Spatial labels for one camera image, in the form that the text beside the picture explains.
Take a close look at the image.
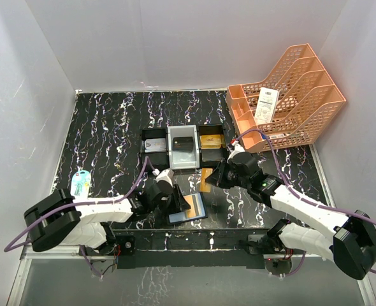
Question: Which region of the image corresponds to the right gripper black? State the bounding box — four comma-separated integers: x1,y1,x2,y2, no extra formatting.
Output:
206,158,250,189

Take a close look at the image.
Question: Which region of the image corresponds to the gold credit card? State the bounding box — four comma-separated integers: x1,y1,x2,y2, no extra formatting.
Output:
200,134,223,149
184,193,206,219
199,168,213,193

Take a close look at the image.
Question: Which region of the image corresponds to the black card holder wallet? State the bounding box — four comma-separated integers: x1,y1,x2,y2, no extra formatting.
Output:
166,193,208,224

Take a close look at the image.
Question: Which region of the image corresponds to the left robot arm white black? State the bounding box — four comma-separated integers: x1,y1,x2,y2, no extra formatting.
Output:
24,183,192,254

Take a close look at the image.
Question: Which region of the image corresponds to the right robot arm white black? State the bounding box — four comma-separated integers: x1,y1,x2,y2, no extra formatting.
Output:
205,152,376,280

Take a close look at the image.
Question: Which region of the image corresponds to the gold credit card in bin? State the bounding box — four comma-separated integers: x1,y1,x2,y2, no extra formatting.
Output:
200,134,223,149

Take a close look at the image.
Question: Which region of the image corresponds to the black credit card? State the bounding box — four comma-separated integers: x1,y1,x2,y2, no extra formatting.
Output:
172,136,194,152

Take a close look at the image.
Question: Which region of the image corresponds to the silver credit card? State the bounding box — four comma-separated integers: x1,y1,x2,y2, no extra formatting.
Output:
144,138,166,153

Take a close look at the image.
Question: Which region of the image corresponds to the black right bin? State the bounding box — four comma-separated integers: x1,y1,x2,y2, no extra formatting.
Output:
198,124,228,168

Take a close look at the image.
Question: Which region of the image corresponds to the black bin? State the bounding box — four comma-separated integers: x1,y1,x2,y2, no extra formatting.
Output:
198,124,228,168
139,127,170,171

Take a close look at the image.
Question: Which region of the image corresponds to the white middle bin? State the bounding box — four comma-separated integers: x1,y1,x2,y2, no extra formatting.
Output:
168,125,199,170

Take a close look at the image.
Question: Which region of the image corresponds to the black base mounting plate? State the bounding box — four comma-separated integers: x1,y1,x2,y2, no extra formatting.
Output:
111,228,307,271

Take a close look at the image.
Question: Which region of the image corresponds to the black left bin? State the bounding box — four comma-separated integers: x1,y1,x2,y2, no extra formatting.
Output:
139,127,170,171

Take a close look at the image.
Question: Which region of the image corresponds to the small label box in organizer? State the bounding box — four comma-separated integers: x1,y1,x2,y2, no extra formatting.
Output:
261,133,291,142

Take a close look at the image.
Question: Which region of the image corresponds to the white paper receipt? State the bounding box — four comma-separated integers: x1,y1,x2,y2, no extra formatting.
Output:
254,87,279,125

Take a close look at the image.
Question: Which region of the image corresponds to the blue white packaged item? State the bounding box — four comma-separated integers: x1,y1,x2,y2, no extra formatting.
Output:
70,170,91,198

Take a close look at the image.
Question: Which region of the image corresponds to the orange plastic desk organizer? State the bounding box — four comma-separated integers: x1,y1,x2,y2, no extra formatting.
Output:
226,43,346,153

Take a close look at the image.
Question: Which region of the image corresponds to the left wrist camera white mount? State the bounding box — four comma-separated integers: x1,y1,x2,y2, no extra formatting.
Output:
153,169,173,195

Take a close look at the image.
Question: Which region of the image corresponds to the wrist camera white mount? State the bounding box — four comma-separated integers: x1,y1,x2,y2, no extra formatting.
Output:
153,169,173,195
228,139,245,159

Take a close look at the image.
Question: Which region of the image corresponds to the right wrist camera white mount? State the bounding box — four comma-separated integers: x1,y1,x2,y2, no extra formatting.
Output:
228,139,245,159

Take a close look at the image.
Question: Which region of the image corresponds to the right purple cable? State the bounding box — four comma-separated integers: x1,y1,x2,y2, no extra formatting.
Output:
231,129,376,277

